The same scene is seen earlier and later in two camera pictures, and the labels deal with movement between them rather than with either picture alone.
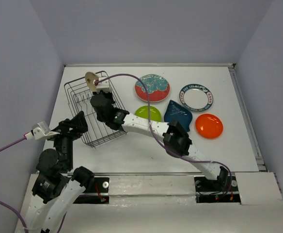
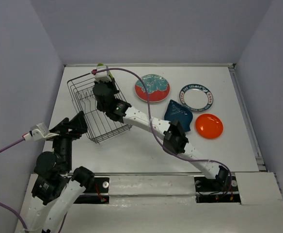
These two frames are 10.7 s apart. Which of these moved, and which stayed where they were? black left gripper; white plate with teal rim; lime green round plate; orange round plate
Moved: lime green round plate
Stayed: white plate with teal rim; orange round plate; black left gripper
